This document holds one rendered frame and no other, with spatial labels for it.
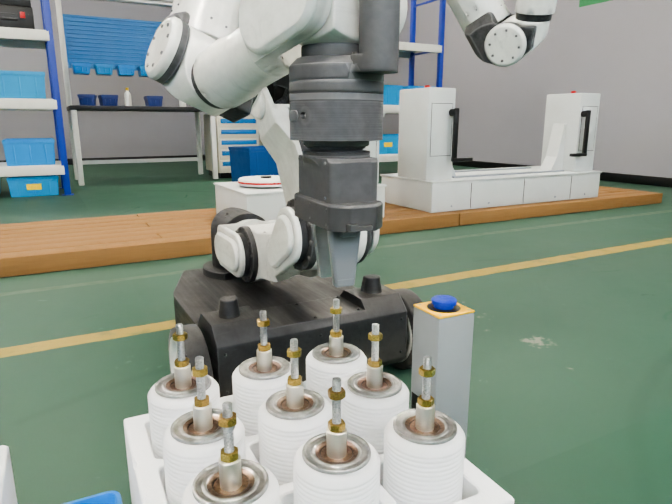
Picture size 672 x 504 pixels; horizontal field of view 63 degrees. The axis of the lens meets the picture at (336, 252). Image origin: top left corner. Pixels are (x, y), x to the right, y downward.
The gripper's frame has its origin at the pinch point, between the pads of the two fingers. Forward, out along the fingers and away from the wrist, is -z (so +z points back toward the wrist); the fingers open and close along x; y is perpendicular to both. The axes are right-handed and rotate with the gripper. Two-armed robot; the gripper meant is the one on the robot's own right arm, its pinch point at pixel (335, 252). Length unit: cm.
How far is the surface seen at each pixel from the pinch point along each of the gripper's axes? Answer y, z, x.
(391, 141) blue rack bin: 292, -9, -493
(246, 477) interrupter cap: -10.0, -22.8, 0.0
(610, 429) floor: 70, -48, -19
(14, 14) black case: -62, 93, -472
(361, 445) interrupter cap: 3.1, -22.5, 0.2
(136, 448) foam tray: -19.4, -29.9, -21.6
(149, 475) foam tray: -18.4, -29.9, -14.9
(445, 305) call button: 27.4, -15.4, -18.6
